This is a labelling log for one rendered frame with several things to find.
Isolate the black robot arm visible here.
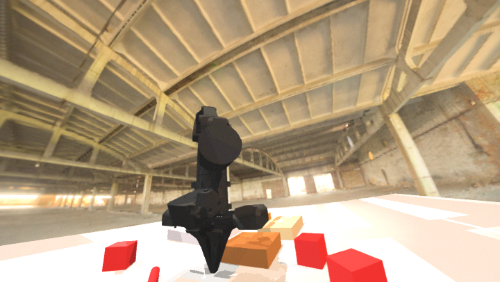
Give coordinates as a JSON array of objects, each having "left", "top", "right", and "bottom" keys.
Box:
[{"left": 167, "top": 106, "right": 242, "bottom": 230}]

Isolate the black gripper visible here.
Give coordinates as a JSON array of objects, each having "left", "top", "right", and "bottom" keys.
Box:
[{"left": 185, "top": 174, "right": 269, "bottom": 274}]

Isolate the red cylinder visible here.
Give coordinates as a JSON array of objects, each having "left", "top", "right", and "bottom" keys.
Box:
[{"left": 147, "top": 266, "right": 160, "bottom": 282}]

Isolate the red square block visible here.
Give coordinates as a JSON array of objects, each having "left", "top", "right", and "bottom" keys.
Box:
[
  {"left": 326, "top": 248, "right": 388, "bottom": 282},
  {"left": 294, "top": 232, "right": 328, "bottom": 269},
  {"left": 102, "top": 240, "right": 138, "bottom": 272}
]

